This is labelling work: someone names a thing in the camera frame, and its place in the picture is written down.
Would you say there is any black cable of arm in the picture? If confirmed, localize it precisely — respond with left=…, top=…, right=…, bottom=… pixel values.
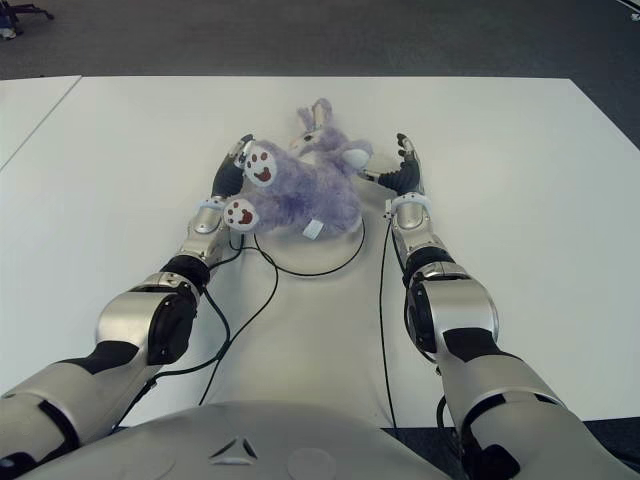
left=109, top=232, right=280, bottom=434
left=378, top=224, right=399, bottom=430

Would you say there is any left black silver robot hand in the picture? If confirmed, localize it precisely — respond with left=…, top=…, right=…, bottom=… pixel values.
left=210, top=133, right=257, bottom=201

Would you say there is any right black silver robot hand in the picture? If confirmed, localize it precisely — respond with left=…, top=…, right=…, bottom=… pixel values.
left=358, top=132, right=426, bottom=199

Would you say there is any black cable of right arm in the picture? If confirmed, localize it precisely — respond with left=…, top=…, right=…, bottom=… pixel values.
left=378, top=224, right=399, bottom=430

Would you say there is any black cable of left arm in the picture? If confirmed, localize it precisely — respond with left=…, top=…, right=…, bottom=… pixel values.
left=109, top=232, right=280, bottom=434

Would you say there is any black office chair base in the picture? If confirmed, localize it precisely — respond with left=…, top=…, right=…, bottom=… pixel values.
left=7, top=1, right=55, bottom=24

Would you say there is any white plate with black rim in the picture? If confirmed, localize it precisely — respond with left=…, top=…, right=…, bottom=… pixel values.
left=253, top=212, right=366, bottom=277

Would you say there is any grey robot torso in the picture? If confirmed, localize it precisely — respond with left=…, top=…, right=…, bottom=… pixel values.
left=29, top=399, right=451, bottom=480

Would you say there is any purple plush doll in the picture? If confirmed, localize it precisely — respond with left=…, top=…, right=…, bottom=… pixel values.
left=223, top=98, right=376, bottom=242

